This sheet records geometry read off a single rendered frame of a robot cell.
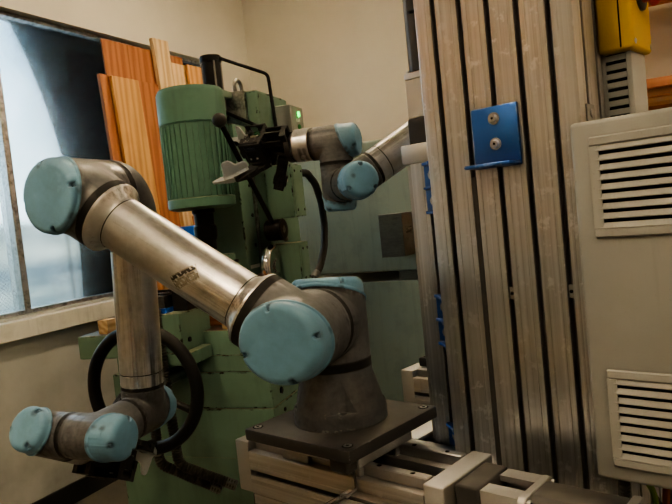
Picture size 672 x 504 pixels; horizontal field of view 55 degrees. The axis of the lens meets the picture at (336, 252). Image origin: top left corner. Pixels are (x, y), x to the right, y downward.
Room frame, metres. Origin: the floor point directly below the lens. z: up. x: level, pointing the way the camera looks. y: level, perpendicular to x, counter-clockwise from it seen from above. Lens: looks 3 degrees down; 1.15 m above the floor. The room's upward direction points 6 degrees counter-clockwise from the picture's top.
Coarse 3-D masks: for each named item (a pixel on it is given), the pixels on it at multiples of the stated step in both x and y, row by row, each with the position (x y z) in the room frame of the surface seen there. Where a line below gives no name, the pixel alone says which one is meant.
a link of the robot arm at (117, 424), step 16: (64, 416) 1.05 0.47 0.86; (80, 416) 1.04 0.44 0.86; (96, 416) 1.03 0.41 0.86; (112, 416) 1.02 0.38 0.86; (128, 416) 1.04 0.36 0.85; (64, 432) 1.02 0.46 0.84; (80, 432) 1.01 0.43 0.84; (96, 432) 1.00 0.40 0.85; (112, 432) 1.00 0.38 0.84; (128, 432) 1.03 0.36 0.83; (64, 448) 1.02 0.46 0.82; (80, 448) 1.01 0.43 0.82; (96, 448) 1.00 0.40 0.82; (112, 448) 1.00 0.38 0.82; (128, 448) 1.03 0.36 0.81
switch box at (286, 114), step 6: (276, 108) 1.94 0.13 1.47; (282, 108) 1.93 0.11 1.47; (288, 108) 1.93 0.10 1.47; (294, 108) 1.95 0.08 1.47; (300, 108) 2.01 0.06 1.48; (276, 114) 1.94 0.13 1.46; (282, 114) 1.93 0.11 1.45; (288, 114) 1.93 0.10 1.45; (294, 114) 1.95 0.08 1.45; (300, 114) 1.99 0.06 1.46; (282, 120) 1.93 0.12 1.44; (288, 120) 1.93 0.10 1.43; (294, 120) 1.94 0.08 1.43; (300, 120) 1.99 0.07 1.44; (288, 126) 1.93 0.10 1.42; (294, 126) 1.94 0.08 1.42
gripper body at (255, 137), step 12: (252, 132) 1.52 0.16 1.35; (264, 132) 1.49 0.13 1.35; (276, 132) 1.48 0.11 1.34; (288, 132) 1.49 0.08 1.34; (240, 144) 1.49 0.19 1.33; (252, 144) 1.47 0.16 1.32; (264, 144) 1.49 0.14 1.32; (276, 144) 1.48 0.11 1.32; (288, 144) 1.47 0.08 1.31; (252, 156) 1.51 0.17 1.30; (264, 156) 1.49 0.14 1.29; (276, 156) 1.51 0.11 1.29; (288, 156) 1.48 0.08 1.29; (264, 168) 1.52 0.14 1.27
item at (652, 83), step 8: (664, 0) 3.16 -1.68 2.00; (648, 80) 2.86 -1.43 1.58; (656, 80) 2.85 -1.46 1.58; (664, 80) 2.83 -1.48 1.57; (648, 88) 2.87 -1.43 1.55; (656, 88) 2.90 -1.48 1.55; (664, 88) 2.88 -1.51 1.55; (648, 96) 2.91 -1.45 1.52; (656, 96) 2.92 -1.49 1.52; (664, 96) 2.93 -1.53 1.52; (648, 104) 3.01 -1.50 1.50; (656, 104) 3.05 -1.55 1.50; (664, 104) 3.08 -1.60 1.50
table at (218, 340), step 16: (80, 336) 1.67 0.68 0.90; (96, 336) 1.65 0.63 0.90; (208, 336) 1.54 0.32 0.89; (224, 336) 1.53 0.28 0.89; (80, 352) 1.67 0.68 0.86; (112, 352) 1.63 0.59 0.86; (192, 352) 1.46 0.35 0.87; (208, 352) 1.52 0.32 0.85; (224, 352) 1.53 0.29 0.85; (240, 352) 1.52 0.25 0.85
